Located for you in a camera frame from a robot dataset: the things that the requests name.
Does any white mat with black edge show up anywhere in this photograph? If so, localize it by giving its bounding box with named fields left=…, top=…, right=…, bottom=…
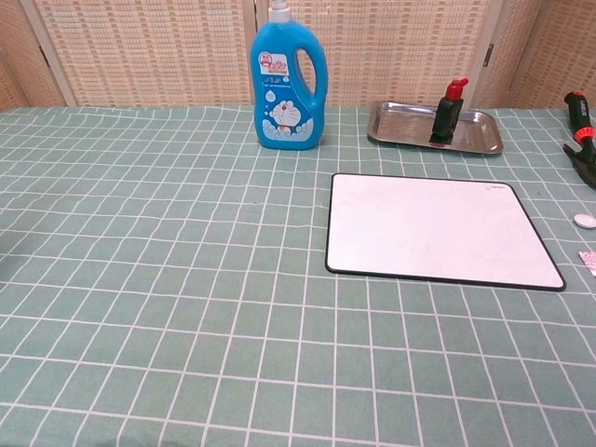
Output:
left=324, top=172, right=567, bottom=292

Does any green checked tablecloth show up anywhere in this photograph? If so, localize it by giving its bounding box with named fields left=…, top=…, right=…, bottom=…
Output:
left=0, top=103, right=596, bottom=447

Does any blue detergent pump bottle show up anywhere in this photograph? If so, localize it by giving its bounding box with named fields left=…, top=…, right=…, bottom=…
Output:
left=250, top=0, right=330, bottom=152

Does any stainless steel tray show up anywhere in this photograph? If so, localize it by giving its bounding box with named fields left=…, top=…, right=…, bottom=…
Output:
left=366, top=100, right=506, bottom=156

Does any dark bottle with red cap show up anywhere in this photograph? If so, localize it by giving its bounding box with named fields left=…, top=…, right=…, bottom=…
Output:
left=428, top=77, right=469, bottom=145

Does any bamboo folding screen panel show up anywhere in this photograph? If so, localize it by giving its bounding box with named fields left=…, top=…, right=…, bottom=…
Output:
left=469, top=0, right=596, bottom=111
left=253, top=0, right=508, bottom=109
left=20, top=0, right=258, bottom=108
left=0, top=0, right=71, bottom=113

